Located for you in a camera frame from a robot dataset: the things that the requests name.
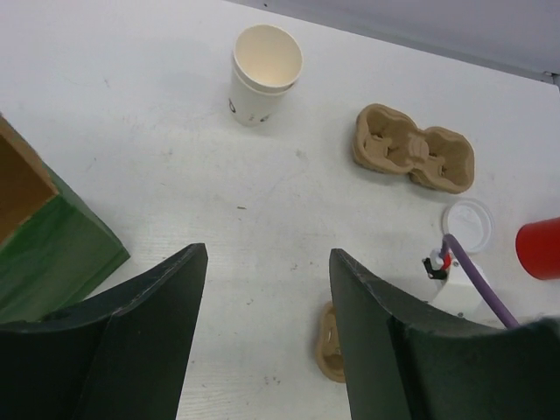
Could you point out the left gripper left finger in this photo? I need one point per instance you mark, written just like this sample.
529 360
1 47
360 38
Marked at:
121 354

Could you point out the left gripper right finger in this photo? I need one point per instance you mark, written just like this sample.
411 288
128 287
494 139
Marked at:
404 359

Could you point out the brown pulp cup carrier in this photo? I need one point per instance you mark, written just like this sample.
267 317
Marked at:
388 141
327 349

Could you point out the brown green paper bag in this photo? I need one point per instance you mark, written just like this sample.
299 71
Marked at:
54 249

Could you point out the white plastic lid stack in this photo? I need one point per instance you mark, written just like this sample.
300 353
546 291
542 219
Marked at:
470 222

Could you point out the red straw holder cup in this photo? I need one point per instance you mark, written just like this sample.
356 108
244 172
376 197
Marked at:
537 246

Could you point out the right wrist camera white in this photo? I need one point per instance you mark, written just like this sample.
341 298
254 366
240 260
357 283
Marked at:
464 287

